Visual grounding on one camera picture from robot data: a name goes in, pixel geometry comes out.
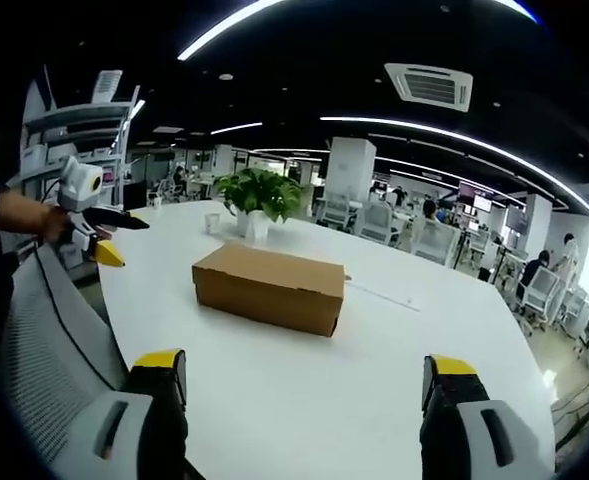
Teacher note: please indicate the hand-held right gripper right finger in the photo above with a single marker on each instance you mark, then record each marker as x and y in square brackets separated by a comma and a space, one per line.
[479, 425]

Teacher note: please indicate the brown cardboard shoe box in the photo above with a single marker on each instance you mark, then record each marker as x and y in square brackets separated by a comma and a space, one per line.
[269, 287]

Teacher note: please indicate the wall screen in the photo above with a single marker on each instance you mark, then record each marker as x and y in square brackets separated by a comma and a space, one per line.
[474, 200]

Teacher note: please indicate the person's left hand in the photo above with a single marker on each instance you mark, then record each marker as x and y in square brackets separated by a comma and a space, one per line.
[56, 223]

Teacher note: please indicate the grey metal storage shelf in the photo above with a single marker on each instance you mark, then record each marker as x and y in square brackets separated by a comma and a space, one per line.
[74, 135]

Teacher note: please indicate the white office chair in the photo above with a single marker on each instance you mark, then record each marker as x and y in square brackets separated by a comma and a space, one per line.
[431, 242]
[335, 210]
[377, 220]
[544, 295]

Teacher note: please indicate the grey mesh office chair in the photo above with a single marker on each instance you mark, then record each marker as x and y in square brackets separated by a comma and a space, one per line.
[54, 355]

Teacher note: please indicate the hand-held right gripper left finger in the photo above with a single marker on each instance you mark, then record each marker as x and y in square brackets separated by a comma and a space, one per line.
[124, 425]

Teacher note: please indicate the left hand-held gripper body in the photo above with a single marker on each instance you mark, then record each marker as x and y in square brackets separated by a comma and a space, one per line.
[76, 187]

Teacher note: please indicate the white square pillar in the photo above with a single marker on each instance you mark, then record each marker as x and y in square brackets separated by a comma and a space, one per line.
[350, 167]

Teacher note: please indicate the green potted plant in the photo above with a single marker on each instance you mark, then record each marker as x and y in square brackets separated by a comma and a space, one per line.
[259, 200]

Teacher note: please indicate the ceiling air conditioner vent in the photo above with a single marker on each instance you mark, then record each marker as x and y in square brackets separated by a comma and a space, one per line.
[430, 86]

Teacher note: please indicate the clear plastic cup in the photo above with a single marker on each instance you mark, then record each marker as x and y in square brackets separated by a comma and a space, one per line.
[212, 223]

